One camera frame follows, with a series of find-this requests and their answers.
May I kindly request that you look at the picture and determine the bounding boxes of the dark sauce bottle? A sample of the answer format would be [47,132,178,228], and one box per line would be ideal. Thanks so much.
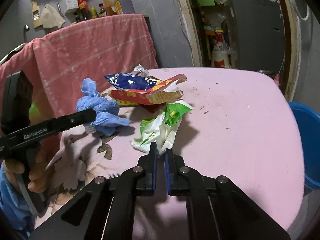
[99,3,107,17]

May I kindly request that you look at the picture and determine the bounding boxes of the yellow sauce bottle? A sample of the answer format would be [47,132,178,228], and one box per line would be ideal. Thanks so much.
[90,7,99,18]

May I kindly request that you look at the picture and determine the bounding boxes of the red snack wrapper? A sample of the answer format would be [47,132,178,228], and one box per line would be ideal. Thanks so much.
[108,74,187,105]

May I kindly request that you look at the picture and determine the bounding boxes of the person's left hand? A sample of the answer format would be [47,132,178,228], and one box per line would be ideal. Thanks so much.
[3,150,49,193]

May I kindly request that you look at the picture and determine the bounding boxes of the blue microfibre cloth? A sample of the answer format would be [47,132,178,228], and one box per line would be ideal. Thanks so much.
[76,77,130,137]

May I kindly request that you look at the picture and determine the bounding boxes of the blue plastic basin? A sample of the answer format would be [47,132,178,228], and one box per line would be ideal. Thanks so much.
[289,102,320,195]

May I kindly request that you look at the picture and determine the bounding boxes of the white wall box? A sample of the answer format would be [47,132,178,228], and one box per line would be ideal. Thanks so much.
[60,0,79,14]

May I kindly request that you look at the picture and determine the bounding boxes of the pink checked towel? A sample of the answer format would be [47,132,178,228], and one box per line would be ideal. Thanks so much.
[0,13,158,136]

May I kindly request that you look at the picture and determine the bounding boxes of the blue snack bag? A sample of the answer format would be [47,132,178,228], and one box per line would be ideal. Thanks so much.
[104,73,159,91]

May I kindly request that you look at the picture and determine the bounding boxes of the wooden door frame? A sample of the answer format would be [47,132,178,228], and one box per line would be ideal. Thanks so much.
[178,0,302,101]

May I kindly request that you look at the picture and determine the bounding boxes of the silver foil wrapper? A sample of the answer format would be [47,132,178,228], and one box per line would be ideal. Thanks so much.
[132,64,149,77]

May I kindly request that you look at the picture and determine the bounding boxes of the red white rice bag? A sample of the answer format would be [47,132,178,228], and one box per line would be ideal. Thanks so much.
[211,29,231,68]

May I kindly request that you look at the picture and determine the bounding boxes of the large oil jug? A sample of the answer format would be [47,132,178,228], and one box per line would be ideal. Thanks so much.
[114,0,136,15]

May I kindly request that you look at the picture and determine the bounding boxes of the grey small refrigerator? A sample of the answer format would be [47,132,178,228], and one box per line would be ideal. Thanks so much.
[225,0,285,73]

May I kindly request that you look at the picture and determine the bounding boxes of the beige hanging cloth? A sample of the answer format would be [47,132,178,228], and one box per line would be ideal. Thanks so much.
[41,4,65,29]

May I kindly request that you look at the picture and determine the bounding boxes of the wooden grater board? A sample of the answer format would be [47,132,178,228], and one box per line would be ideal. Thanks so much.
[31,1,42,29]

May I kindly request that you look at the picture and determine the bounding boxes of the white hose loop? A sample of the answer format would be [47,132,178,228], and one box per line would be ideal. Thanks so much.
[291,0,311,21]

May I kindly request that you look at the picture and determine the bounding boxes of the pink floral table cloth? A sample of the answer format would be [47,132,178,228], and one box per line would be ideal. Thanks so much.
[35,67,306,240]

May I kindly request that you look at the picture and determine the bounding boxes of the green white plastic bag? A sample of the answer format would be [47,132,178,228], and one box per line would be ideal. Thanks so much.
[130,100,194,155]

